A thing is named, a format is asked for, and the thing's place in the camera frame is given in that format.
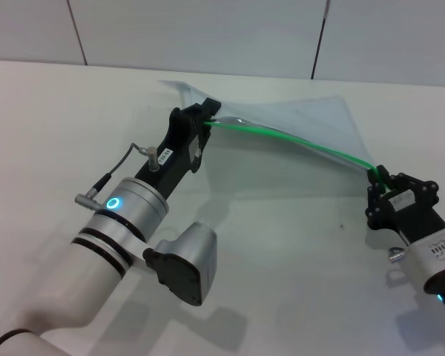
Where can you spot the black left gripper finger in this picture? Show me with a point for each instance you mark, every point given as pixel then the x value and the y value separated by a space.
pixel 187 116
pixel 203 135

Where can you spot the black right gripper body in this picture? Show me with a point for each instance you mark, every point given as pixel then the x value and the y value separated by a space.
pixel 411 219

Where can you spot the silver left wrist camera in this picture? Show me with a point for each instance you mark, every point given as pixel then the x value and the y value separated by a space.
pixel 191 259

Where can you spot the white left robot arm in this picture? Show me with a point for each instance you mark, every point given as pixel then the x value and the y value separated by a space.
pixel 81 274

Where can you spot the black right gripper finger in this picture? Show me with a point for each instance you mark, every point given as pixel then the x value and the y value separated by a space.
pixel 422 187
pixel 374 211

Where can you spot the transparent green-zip document bag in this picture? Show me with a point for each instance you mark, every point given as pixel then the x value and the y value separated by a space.
pixel 311 126

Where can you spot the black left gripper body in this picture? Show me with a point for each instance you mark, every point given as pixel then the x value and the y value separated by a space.
pixel 176 159

